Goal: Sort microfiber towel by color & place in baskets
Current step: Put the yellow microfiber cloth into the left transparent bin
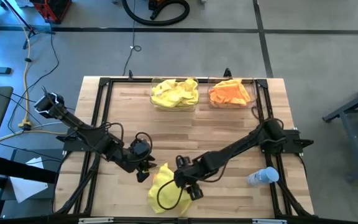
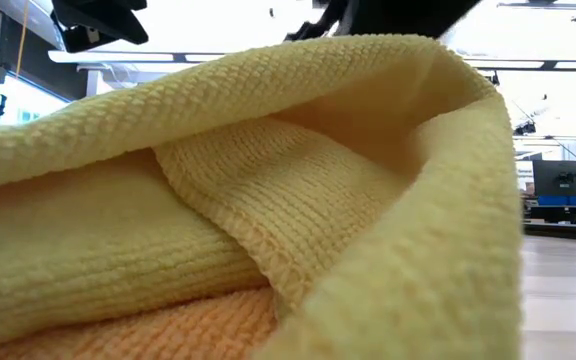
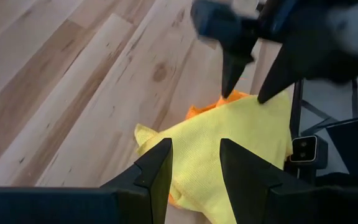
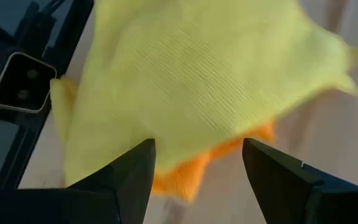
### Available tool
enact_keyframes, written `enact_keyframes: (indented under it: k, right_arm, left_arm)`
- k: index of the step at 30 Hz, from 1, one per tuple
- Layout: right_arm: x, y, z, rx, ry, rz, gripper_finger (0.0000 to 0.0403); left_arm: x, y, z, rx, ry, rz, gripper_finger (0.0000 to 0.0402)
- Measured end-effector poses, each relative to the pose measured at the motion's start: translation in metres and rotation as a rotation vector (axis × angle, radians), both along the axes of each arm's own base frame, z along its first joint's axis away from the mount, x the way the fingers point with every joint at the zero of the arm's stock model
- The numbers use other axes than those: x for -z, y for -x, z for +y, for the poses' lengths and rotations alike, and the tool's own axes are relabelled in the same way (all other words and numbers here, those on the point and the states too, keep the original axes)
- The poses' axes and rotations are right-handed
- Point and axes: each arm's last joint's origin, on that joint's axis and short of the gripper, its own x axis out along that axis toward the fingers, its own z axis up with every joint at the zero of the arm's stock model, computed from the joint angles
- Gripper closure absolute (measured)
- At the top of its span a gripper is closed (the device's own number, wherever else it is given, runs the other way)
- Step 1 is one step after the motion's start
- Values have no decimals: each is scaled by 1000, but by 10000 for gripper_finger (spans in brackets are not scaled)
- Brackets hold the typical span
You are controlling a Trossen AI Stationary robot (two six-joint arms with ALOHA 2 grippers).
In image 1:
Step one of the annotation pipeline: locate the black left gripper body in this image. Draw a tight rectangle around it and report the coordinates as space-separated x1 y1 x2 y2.
123 152 152 174

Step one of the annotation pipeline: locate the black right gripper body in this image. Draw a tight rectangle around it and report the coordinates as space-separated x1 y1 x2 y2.
174 164 202 187

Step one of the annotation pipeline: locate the yellow microfiber towel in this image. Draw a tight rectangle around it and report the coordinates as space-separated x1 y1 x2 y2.
150 77 200 109
147 162 195 217

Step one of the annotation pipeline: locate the orange microfiber towel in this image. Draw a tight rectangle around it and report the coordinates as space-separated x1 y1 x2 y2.
209 78 251 106

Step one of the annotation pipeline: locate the clear plastic basket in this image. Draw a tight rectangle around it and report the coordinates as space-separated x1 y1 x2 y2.
208 77 258 110
149 76 200 113

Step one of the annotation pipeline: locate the clear plastic cup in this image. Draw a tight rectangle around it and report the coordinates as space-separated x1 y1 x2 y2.
246 166 280 187

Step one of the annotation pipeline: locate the white paper sheet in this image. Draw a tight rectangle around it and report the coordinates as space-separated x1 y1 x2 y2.
9 157 49 203

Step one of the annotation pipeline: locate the grey metal table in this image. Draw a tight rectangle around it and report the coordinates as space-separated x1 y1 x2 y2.
321 79 358 181

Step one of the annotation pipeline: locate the red equipment box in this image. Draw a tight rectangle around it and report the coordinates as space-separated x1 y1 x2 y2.
29 0 73 24

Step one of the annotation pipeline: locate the black tripod stand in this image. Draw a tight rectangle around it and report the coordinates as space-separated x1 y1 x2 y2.
0 0 56 50

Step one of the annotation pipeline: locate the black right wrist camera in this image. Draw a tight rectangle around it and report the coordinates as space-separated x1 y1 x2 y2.
175 154 193 169

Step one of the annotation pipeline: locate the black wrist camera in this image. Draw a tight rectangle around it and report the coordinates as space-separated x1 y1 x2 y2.
131 139 152 156
175 154 193 169

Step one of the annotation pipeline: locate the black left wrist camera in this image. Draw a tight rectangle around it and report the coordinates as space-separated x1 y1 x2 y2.
131 139 152 156

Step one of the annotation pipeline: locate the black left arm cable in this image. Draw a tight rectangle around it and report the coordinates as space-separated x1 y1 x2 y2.
134 131 154 162

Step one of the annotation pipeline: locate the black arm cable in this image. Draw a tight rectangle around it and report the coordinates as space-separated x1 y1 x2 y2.
134 131 154 162
156 179 185 212

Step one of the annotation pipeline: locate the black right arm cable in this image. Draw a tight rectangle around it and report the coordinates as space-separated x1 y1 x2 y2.
156 179 185 212

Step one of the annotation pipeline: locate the black table frame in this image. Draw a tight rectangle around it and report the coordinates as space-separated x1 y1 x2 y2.
51 68 316 224

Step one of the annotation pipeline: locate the silver frame bracket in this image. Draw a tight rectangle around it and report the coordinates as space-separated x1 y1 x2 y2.
252 218 288 224
78 217 114 224

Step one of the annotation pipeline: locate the yellow extension cord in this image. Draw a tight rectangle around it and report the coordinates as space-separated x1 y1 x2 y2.
0 7 71 144

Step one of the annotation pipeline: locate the black floor cable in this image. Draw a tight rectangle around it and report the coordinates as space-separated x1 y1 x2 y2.
122 0 142 77

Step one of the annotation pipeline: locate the black vacuum hose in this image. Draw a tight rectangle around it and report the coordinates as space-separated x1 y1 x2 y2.
121 0 191 27

